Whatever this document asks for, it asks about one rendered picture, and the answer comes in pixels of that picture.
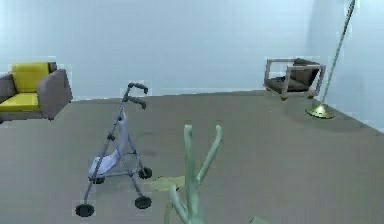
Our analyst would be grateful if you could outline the brass floor lamp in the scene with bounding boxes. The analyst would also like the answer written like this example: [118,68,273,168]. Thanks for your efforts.
[305,0,357,120]

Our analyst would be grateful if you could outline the grey armchair with yellow cushions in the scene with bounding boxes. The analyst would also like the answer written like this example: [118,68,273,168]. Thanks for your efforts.
[0,61,74,125]

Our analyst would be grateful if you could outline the wooden frame armchair dark cushions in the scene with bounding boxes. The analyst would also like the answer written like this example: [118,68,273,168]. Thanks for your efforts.
[263,57,327,101]

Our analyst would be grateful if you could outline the grey folding baby stroller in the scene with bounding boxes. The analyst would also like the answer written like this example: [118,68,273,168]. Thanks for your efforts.
[74,82,154,218]

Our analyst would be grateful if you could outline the pale green cactus plant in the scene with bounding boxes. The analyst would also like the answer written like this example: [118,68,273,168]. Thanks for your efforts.
[150,124,272,224]

